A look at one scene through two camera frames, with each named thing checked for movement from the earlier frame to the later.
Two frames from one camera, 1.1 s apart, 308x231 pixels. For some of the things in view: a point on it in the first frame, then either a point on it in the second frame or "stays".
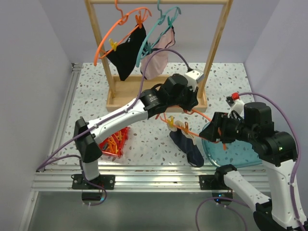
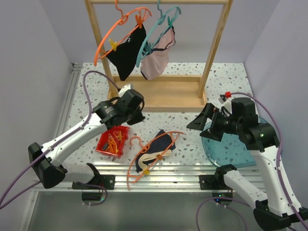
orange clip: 186,127 to 159,157
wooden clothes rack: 121,90 stays
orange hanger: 181,129 to 144,147
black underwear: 125,55 stays
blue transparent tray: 238,153 stays
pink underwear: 157,64 stays
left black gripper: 193,100 to 139,118
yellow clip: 171,121 to 147,172
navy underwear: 186,143 to 161,147
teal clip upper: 170,22 stays
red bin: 113,145 stays
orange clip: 139,20 stays
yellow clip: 113,44 stays
